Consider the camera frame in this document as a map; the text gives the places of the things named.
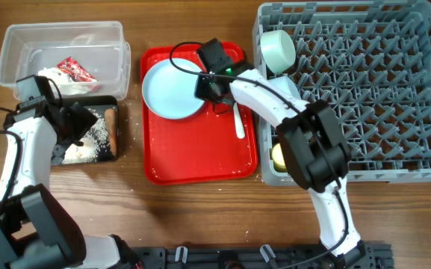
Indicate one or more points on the white tissue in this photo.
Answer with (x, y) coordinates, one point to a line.
(66, 84)

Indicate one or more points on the white plastic spoon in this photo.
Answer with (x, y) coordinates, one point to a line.
(239, 127)

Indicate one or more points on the clear plastic container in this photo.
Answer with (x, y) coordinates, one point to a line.
(99, 47)

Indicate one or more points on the small light blue plate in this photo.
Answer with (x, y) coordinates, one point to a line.
(285, 84)

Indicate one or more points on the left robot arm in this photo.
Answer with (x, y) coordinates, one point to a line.
(35, 230)

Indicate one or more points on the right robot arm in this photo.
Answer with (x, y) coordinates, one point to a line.
(313, 146)

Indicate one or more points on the red plastic tray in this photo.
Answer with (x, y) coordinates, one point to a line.
(202, 148)

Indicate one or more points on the black rectangular bin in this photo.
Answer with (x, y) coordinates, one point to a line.
(90, 101)

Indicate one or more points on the uncooked white rice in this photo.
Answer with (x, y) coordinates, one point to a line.
(96, 146)

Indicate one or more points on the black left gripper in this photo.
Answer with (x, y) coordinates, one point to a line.
(83, 121)

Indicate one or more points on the green bowl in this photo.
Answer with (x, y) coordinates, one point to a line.
(277, 50)

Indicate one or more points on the red strawberry cake wrapper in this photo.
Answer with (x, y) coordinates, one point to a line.
(74, 70)

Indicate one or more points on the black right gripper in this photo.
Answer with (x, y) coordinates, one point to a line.
(201, 92)

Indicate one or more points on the grey dishwasher rack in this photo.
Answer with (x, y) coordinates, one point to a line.
(371, 61)

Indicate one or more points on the large light blue plate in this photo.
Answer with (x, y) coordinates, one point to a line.
(170, 93)

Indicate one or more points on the yellow plastic cup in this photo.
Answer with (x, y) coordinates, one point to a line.
(277, 157)

